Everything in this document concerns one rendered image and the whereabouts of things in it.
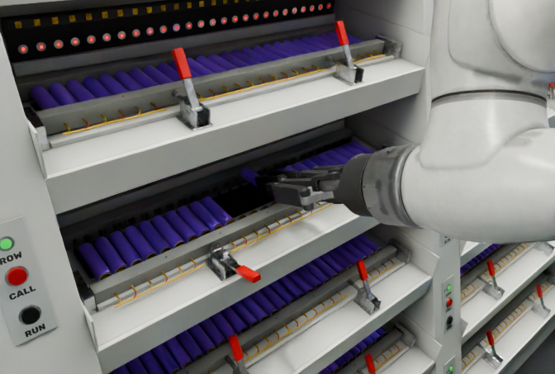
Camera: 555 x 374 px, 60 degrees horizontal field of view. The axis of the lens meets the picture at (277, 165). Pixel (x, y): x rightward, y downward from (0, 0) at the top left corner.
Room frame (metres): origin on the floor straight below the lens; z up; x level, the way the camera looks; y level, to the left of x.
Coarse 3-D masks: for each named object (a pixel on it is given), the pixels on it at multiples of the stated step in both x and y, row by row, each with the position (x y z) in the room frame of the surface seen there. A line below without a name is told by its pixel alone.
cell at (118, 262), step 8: (96, 240) 0.58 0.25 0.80; (104, 240) 0.58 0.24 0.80; (96, 248) 0.57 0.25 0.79; (104, 248) 0.56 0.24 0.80; (112, 248) 0.57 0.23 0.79; (104, 256) 0.55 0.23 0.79; (112, 256) 0.55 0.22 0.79; (120, 256) 0.56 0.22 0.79; (112, 264) 0.54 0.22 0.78; (120, 264) 0.54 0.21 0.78
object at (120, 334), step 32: (320, 128) 0.87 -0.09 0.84; (384, 128) 0.87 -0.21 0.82; (224, 160) 0.74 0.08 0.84; (128, 192) 0.65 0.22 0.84; (224, 192) 0.72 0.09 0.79; (64, 224) 0.59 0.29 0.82; (320, 224) 0.66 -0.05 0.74; (352, 224) 0.68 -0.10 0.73; (256, 256) 0.59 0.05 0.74; (288, 256) 0.60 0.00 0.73; (160, 288) 0.52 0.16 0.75; (192, 288) 0.53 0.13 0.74; (224, 288) 0.53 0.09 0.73; (256, 288) 0.58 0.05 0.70; (96, 320) 0.47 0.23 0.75; (128, 320) 0.48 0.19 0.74; (160, 320) 0.48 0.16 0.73; (192, 320) 0.51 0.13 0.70; (96, 352) 0.44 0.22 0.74; (128, 352) 0.46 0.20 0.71
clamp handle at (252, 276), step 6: (222, 258) 0.55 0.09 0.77; (228, 258) 0.55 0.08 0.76; (228, 264) 0.54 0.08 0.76; (234, 264) 0.54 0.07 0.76; (240, 270) 0.52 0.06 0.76; (246, 270) 0.51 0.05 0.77; (252, 270) 0.51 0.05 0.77; (246, 276) 0.50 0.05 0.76; (252, 276) 0.50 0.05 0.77; (258, 276) 0.50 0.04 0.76; (252, 282) 0.50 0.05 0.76
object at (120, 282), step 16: (272, 208) 0.66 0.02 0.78; (288, 208) 0.66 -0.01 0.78; (320, 208) 0.68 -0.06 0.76; (240, 224) 0.62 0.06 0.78; (256, 224) 0.62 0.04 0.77; (288, 224) 0.64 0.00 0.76; (192, 240) 0.58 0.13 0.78; (208, 240) 0.58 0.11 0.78; (224, 240) 0.59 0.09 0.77; (256, 240) 0.61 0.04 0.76; (160, 256) 0.55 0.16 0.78; (176, 256) 0.55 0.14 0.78; (192, 256) 0.56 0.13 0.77; (128, 272) 0.52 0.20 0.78; (144, 272) 0.52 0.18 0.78; (160, 272) 0.54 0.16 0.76; (96, 288) 0.49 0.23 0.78; (112, 288) 0.50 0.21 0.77; (128, 288) 0.51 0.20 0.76; (96, 304) 0.49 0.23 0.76
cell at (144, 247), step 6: (126, 228) 0.60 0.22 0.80; (132, 228) 0.60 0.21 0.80; (126, 234) 0.60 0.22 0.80; (132, 234) 0.59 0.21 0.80; (138, 234) 0.59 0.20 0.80; (132, 240) 0.58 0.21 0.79; (138, 240) 0.58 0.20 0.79; (144, 240) 0.58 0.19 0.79; (138, 246) 0.57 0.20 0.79; (144, 246) 0.57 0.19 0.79; (150, 246) 0.57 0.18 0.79; (138, 252) 0.57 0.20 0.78; (144, 252) 0.56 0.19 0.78; (150, 252) 0.56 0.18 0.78; (144, 258) 0.56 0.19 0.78
